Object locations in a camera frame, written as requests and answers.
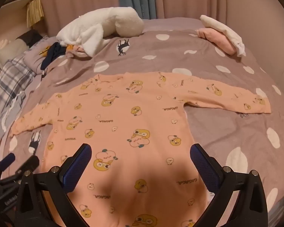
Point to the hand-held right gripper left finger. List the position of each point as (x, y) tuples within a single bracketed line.
[(78, 167)]

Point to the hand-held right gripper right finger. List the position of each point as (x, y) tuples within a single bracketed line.
[(203, 167)]

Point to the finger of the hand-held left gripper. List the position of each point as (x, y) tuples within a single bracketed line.
[(8, 159), (28, 165)]

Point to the pink cartoon print shirt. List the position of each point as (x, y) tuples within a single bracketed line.
[(137, 123)]

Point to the plaid cloth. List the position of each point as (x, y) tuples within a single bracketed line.
[(10, 80)]

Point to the grey pillow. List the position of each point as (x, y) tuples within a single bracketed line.
[(9, 49)]

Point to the navy blue cloth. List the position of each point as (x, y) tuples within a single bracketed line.
[(52, 54)]

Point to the small orange pink cloth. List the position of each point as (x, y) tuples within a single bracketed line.
[(74, 49)]

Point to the mauve dotted duvet cover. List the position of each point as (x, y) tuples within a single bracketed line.
[(175, 52)]

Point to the dark pillow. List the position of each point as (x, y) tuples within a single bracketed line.
[(29, 36)]

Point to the folded pink cloth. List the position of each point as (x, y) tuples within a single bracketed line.
[(217, 39)]

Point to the folded white cloth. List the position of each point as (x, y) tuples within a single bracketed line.
[(224, 29)]

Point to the white fluffy blanket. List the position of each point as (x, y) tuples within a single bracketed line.
[(108, 23)]

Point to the straw tassel hanging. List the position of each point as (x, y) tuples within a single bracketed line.
[(35, 11)]

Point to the white shelf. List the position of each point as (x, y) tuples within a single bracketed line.
[(16, 4)]

